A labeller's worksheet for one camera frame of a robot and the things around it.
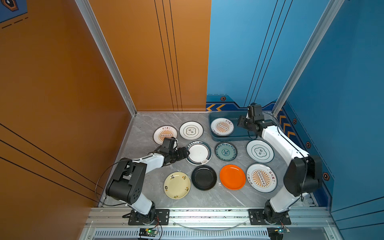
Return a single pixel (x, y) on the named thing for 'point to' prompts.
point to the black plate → (203, 177)
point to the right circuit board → (277, 233)
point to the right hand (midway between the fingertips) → (240, 121)
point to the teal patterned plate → (225, 151)
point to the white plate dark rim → (200, 153)
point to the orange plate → (232, 177)
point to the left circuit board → (147, 232)
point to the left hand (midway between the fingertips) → (186, 153)
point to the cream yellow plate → (176, 185)
